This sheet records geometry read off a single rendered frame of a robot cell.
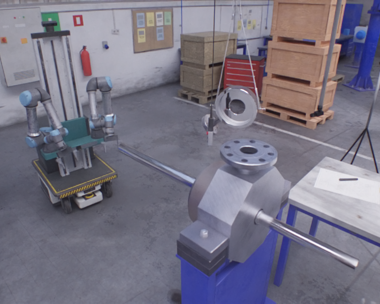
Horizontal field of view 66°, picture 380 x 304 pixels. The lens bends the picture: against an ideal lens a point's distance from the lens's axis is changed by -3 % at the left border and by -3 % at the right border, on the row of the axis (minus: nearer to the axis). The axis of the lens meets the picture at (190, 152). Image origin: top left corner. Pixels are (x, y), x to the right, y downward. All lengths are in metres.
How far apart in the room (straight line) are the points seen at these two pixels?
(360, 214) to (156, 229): 1.84
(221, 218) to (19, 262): 2.18
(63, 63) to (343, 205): 2.68
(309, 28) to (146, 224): 4.01
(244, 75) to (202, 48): 0.99
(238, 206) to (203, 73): 5.17
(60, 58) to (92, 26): 3.53
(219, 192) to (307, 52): 4.36
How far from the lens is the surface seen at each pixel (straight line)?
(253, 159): 1.33
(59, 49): 3.20
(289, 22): 5.68
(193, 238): 1.36
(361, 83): 8.85
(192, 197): 1.52
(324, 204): 2.12
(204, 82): 6.40
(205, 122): 2.73
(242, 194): 1.33
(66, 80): 3.26
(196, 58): 6.48
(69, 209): 3.40
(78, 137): 3.36
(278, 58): 5.78
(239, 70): 6.31
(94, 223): 3.28
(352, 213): 2.12
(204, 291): 1.53
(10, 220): 3.66
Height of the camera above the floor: 2.04
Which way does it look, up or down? 27 degrees down
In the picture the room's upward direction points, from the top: straight up
